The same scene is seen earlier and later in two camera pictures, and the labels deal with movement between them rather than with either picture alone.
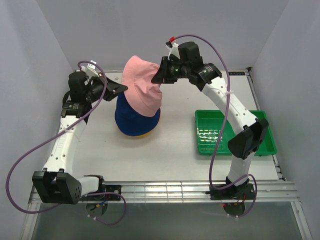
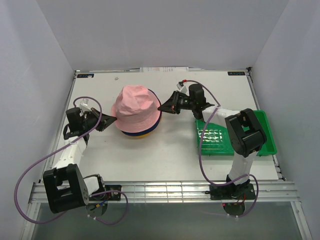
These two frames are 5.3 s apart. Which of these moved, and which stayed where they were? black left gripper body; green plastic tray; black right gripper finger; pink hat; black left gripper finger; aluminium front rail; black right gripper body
Moved: black left gripper body; black right gripper body; pink hat; black left gripper finger; black right gripper finger
Stayed: aluminium front rail; green plastic tray
